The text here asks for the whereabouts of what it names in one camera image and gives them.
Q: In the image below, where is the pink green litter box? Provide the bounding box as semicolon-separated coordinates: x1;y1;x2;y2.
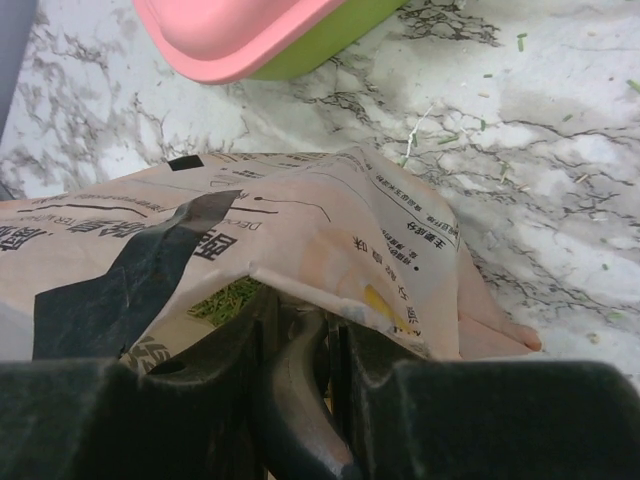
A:
134;0;403;85

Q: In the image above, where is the green cat litter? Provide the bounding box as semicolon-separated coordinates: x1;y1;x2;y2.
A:
188;277;261;327

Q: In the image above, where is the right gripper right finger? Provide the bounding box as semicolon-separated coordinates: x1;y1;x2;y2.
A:
328;316;639;479

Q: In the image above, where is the grey metal scoop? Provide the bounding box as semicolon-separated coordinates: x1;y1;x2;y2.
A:
250;311;363;479

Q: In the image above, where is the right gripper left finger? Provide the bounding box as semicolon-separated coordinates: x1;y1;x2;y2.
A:
1;287;279;479

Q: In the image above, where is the peach cat litter bag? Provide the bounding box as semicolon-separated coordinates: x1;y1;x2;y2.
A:
1;147;541;371

